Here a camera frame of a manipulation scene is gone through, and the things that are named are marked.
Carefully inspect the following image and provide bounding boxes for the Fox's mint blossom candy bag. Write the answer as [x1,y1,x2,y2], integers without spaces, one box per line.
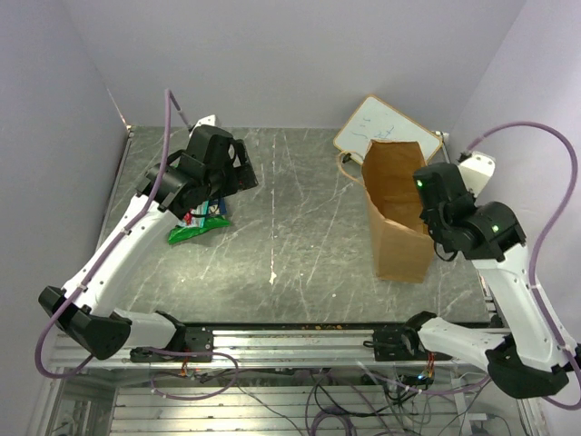
[178,201,212,228]

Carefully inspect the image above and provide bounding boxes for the brown paper bag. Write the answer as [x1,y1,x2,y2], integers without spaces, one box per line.
[337,140,434,283]

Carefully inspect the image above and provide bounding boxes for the green Chuba chips bag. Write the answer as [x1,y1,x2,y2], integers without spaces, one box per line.
[167,215,231,245]

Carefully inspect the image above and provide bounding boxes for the blue Kettle vinegar chips bag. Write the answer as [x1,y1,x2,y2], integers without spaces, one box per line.
[206,198,227,216]

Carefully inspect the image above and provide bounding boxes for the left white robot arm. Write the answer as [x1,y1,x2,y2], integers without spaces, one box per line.
[39,124,258,361]

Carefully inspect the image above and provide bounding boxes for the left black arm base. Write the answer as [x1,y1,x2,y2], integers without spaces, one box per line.
[130,327,214,363]

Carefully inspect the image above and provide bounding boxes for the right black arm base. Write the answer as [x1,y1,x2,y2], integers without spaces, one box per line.
[362,311,437,362]

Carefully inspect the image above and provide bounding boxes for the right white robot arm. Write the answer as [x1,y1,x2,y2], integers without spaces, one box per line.
[399,163,580,399]

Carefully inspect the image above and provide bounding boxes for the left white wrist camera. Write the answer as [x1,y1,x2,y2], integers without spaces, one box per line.
[190,114,222,133]

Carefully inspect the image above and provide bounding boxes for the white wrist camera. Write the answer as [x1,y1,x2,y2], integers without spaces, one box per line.
[190,114,222,133]
[458,152,496,198]

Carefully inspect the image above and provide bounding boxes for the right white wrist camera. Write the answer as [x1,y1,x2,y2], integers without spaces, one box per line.
[458,152,496,198]

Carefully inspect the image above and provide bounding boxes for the small whiteboard wooden frame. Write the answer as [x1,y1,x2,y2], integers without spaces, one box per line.
[333,94,443,164]

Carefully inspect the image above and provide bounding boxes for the aluminium frame rail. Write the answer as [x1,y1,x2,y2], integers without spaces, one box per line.
[49,329,518,369]

